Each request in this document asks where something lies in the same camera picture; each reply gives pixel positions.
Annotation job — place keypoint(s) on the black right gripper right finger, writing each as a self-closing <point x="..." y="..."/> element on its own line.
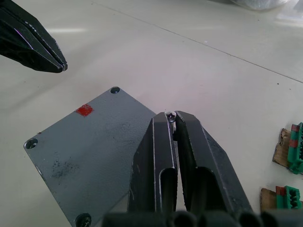
<point x="206" y="170"/>

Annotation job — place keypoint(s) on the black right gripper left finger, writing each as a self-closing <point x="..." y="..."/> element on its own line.
<point x="146" y="165"/>

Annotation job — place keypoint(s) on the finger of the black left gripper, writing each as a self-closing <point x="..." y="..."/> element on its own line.
<point x="23" y="45"/>
<point x="50" y="45"/>

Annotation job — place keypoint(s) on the small silver screw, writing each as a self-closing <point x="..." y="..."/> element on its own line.
<point x="171" y="117"/>

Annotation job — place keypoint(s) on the clear bag with mixed items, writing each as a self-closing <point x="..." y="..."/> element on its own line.
<point x="258" y="3"/>

